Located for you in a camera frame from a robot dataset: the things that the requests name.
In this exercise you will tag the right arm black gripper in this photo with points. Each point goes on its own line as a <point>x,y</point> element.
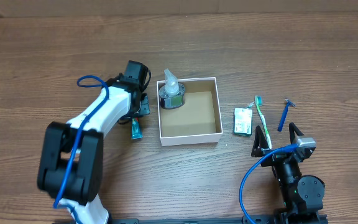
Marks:
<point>278,157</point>

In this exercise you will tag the green white toothbrush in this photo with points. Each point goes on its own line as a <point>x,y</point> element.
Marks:
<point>258,103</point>

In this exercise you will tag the blue disposable razor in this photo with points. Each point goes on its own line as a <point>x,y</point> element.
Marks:
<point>288,104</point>

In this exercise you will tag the white cardboard box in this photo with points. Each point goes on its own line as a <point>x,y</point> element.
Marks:
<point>198,121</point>

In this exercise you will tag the green white floss packet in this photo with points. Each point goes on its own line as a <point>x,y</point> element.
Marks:
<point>243,121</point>

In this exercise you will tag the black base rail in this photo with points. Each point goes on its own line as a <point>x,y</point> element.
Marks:
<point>197,221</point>

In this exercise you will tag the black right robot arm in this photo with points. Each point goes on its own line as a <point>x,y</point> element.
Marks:
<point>302,194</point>

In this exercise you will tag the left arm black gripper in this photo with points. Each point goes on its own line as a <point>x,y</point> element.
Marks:
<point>145,106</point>

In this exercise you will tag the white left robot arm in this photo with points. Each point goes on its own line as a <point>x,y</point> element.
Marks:
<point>71,162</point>

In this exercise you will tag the green red toothpaste tube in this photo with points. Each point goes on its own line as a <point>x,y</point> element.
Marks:
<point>136,132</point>

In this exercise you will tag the clear soap pump bottle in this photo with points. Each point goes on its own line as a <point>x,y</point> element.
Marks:
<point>172,93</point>

